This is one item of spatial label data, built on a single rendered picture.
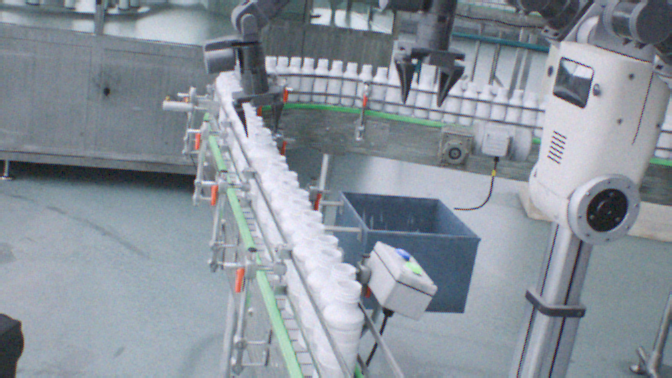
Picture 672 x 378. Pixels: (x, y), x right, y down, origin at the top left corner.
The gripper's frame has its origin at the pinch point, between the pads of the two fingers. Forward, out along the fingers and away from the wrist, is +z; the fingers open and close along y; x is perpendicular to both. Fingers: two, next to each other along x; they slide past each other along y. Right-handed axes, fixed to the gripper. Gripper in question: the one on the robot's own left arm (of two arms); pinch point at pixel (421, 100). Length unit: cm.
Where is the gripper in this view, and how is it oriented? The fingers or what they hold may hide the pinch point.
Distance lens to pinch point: 144.9
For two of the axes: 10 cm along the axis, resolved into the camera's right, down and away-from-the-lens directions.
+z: -1.5, 9.4, 2.9
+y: 9.6, 0.7, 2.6
